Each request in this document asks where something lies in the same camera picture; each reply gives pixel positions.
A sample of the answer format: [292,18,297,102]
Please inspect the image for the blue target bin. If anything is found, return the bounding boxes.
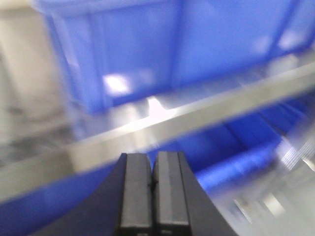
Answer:
[31,0,315,116]

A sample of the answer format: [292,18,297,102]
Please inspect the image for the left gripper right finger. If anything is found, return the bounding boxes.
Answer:
[153,151,237,236]

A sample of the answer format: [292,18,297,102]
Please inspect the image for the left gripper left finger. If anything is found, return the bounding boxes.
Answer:
[36,153,153,236]

